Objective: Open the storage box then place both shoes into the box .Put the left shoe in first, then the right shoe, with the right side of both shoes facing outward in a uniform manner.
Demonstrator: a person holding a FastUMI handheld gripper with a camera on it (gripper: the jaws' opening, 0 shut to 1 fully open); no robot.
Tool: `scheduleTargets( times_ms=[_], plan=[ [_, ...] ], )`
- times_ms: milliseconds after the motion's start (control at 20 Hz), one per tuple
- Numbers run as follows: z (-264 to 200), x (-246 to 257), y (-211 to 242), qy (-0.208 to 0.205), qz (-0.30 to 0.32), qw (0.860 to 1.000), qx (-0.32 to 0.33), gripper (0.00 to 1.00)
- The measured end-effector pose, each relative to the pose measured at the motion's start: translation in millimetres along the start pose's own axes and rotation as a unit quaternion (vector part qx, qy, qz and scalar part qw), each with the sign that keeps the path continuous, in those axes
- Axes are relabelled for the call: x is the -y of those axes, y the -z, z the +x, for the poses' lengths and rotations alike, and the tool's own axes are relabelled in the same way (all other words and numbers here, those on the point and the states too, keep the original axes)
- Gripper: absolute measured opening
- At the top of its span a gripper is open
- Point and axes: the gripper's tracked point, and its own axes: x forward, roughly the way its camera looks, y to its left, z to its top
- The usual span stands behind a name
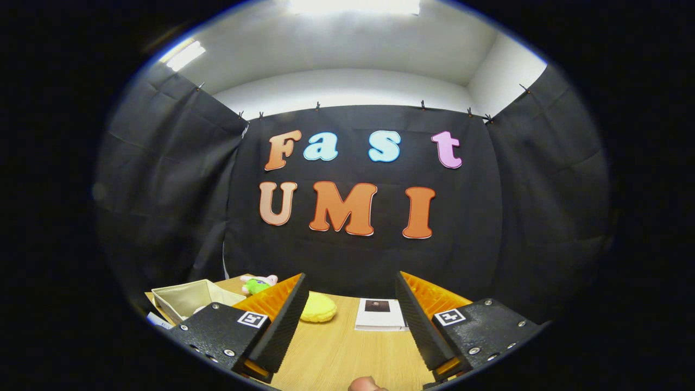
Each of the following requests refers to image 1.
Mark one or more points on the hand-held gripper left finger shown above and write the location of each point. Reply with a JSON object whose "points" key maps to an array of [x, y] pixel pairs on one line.
{"points": [[285, 326]]}

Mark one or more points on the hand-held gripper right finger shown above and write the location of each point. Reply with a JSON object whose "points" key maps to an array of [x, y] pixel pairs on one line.
{"points": [[421, 326]]}

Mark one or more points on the brown fabric storage box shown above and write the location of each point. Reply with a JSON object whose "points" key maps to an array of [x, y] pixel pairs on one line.
{"points": [[190, 298]]}

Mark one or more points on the yellow plush toy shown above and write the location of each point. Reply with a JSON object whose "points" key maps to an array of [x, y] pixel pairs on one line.
{"points": [[320, 309]]}

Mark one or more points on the white book dark cover photo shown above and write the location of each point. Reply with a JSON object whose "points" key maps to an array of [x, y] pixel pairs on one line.
{"points": [[380, 320]]}

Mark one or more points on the pink and green plush toy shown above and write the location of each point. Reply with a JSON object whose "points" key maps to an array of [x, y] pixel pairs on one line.
{"points": [[258, 285]]}

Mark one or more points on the black backdrop cloth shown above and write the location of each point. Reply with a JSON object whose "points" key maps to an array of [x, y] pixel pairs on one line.
{"points": [[488, 206]]}

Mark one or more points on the row of cloth clips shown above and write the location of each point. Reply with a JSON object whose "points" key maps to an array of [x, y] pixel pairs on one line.
{"points": [[422, 105]]}

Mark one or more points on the long ceiling light tube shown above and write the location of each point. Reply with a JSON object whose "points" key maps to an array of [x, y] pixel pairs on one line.
{"points": [[185, 55]]}

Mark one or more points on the large ceiling light panel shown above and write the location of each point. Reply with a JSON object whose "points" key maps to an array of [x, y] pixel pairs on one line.
{"points": [[353, 5]]}

